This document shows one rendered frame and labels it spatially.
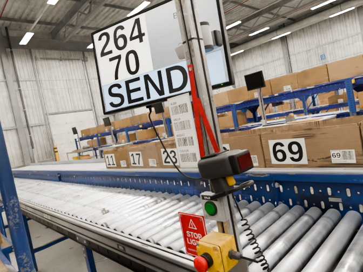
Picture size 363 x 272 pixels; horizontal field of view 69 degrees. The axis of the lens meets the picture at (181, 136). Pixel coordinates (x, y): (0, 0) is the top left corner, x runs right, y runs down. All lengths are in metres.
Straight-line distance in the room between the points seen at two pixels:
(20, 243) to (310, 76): 5.72
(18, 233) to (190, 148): 0.43
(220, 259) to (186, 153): 0.27
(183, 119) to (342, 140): 0.66
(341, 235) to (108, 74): 0.91
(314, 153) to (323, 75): 4.76
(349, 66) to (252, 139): 4.60
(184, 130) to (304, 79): 5.39
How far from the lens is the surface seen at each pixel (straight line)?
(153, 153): 1.86
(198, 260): 0.67
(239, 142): 1.35
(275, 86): 6.28
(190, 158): 0.72
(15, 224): 0.65
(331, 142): 1.17
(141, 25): 0.94
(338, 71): 5.82
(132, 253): 1.17
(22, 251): 0.66
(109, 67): 0.99
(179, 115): 0.72
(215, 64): 0.79
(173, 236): 1.10
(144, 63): 0.90
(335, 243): 0.94
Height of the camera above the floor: 1.17
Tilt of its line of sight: 3 degrees down
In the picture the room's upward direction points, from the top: 11 degrees counter-clockwise
